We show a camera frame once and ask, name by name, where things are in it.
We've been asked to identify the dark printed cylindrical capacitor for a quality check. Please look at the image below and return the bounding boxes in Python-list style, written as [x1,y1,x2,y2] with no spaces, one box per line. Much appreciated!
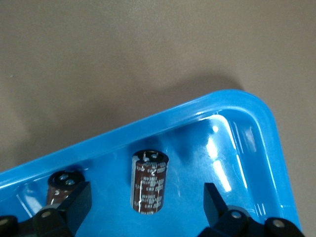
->
[130,149,169,215]

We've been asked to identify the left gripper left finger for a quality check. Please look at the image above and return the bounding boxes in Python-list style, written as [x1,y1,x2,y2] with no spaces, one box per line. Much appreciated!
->
[24,181,92,237]

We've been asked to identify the blue plastic tray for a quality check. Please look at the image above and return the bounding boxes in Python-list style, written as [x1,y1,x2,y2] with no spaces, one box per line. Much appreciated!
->
[0,88,316,237]

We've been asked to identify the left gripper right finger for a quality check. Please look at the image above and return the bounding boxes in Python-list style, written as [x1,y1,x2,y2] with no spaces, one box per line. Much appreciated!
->
[199,182,267,237]

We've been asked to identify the brown cylindrical capacitor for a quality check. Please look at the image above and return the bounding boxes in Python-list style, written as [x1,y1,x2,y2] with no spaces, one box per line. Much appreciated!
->
[45,170,86,210]

